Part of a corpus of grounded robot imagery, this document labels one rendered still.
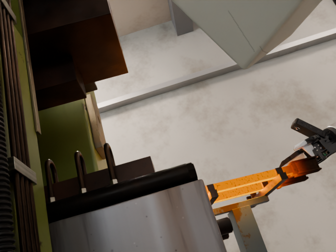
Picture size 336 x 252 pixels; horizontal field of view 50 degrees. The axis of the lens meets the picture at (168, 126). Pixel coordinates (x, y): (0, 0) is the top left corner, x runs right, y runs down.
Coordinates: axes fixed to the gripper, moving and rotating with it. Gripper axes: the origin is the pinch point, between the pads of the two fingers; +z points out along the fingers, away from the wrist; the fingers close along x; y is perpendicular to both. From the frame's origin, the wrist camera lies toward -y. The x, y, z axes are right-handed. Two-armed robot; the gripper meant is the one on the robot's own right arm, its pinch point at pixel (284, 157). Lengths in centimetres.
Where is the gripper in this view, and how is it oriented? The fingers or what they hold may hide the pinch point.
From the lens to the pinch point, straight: 128.5
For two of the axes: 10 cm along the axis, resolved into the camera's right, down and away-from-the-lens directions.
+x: -0.5, 4.7, 8.8
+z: -8.6, 4.3, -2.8
